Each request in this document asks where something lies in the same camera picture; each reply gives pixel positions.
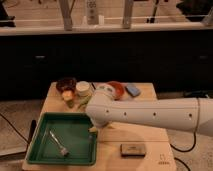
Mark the red bowl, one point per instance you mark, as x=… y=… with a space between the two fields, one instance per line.
x=119 y=89

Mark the small dark rectangular block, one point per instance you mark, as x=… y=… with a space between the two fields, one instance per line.
x=133 y=150

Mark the wooden table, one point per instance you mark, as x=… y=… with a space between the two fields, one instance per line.
x=159 y=156

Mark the blue sponge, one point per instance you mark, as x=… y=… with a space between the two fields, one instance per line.
x=132 y=90

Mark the dark brown bowl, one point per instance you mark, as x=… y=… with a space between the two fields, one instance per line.
x=66 y=84

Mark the white cup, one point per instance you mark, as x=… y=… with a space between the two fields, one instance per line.
x=83 y=88

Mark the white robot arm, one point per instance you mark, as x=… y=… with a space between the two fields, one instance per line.
x=183 y=114

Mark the green plastic tray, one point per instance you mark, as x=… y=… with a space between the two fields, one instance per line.
x=72 y=132

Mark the yellow green toy food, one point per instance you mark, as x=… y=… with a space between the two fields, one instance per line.
x=68 y=97

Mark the metal fork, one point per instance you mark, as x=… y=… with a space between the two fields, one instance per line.
x=63 y=150

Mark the yellow banana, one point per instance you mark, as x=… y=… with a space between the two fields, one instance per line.
x=93 y=129

